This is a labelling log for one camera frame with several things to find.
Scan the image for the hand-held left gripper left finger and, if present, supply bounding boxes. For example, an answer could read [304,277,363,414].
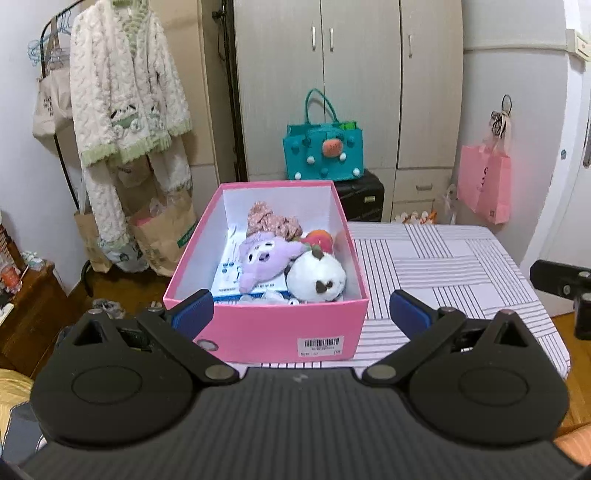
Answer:
[55,288,241,385]

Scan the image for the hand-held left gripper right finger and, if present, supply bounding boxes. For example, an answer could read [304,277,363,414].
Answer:
[361,289,541,387]

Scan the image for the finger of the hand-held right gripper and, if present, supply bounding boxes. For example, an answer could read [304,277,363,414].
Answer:
[529,260,591,340]

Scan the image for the blue white tissue packet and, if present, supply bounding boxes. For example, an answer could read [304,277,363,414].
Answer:
[211,240,290,306]

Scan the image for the pink cardboard box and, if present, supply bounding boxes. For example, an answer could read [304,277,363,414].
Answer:
[163,180,369,364]

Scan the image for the purple plush toy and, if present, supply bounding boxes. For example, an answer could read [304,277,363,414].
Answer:
[237,231,306,294]

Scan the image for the white brown plush toy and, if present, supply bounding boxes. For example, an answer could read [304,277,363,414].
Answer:
[285,247,347,304]

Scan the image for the orange makeup sponge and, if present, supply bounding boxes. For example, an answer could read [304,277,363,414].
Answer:
[302,229,336,255]

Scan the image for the pink floral scrunchie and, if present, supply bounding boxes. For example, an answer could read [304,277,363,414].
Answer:
[246,200,304,241]

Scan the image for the striped tablecloth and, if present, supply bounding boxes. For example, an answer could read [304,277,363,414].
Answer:
[259,223,571,382]

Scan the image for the white door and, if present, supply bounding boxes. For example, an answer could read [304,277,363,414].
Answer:
[522,0,591,319]

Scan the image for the brown paper bag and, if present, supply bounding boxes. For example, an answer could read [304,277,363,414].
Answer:
[129,193,199,278]
[74,209,114,273]

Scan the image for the colourful bottle pack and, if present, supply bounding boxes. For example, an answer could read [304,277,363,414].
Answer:
[396,209,439,226]

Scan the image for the black clothes rack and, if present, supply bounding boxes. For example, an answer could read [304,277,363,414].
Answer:
[41,0,98,297]

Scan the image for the pink paper bag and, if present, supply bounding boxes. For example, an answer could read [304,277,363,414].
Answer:
[455,120,513,226]

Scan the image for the clear plastic bag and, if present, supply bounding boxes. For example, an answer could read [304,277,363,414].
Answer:
[440,184,461,226]

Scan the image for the black suitcase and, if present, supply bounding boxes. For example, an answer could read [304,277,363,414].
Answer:
[333,169,386,223]

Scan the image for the cream fleece pajama pants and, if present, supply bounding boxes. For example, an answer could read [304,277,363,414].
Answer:
[83,138,194,253]

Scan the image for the wooden side table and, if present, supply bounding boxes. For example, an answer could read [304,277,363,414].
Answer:
[0,261,70,377]

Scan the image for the small pale green toy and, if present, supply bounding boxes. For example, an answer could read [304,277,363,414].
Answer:
[21,250,46,273]

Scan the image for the teal felt tote bag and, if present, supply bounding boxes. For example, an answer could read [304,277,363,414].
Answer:
[282,88,366,182]

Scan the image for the yellow patterned blanket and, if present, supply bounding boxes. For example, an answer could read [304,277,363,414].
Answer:
[0,367,38,407]

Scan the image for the cream fleece pajama jacket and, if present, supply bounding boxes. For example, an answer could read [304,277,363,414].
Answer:
[69,0,194,168]

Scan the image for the beige wardrobe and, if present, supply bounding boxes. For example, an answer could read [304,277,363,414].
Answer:
[231,0,465,225]

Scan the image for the beige canvas tote bag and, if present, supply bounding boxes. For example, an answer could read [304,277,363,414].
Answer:
[32,14,75,140]

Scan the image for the wall hook with hair ties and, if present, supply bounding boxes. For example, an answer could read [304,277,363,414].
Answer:
[490,94,515,140]

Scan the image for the cream wall switch box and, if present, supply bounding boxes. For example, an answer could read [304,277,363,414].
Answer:
[565,30,591,61]

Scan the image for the blue wire hangers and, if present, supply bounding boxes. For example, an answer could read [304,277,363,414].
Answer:
[27,39,70,70]

